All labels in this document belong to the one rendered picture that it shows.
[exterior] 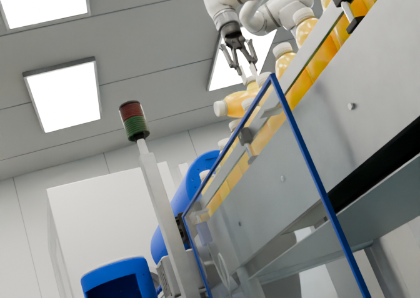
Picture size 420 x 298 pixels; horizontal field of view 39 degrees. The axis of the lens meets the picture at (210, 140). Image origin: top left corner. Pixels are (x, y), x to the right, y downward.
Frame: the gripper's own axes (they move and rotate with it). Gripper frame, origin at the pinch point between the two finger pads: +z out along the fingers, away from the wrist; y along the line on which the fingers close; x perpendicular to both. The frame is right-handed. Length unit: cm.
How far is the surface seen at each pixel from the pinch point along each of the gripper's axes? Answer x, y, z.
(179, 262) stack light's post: 29, 54, 63
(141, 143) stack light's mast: 28, 53, 28
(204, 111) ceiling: -471, -167, -196
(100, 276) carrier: -63, 62, 43
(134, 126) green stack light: 30, 54, 24
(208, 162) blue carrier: -17.9, 19.7, 23.0
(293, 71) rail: 88, 37, 45
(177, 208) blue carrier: -36, 31, 32
